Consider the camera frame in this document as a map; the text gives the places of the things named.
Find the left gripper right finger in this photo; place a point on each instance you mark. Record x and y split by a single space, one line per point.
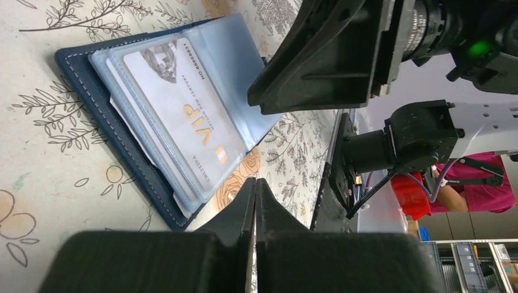
292 258

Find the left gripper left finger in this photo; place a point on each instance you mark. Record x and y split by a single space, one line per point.
213 258

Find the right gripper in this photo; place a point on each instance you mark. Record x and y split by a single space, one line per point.
480 36

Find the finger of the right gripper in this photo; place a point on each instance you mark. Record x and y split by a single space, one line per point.
326 61

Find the blue leather card holder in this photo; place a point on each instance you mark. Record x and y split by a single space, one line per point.
227 53

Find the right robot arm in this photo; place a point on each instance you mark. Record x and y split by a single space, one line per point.
415 137

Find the silver VIP card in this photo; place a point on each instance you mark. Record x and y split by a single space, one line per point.
175 87

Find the red plastic bin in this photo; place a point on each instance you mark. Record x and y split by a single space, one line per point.
412 195

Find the metal storage shelves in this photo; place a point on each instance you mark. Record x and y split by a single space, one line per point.
478 265

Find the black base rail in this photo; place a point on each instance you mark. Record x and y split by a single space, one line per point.
336 191

